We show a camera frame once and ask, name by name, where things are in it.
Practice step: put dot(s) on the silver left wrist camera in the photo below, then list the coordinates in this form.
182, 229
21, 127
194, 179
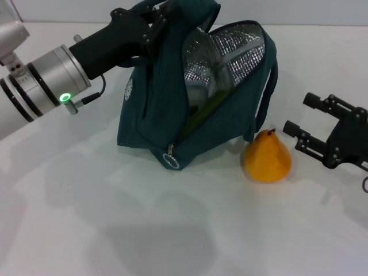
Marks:
11, 40

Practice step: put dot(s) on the yellow orange pear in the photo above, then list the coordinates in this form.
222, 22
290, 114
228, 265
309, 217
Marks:
267, 161

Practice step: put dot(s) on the dark teal insulated bag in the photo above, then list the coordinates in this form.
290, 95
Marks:
161, 115

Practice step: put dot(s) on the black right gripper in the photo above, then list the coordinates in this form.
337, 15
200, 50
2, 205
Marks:
349, 138

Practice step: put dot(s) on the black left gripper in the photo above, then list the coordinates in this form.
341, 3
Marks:
115, 43

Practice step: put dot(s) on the green cucumber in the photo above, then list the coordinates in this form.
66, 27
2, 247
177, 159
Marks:
204, 110

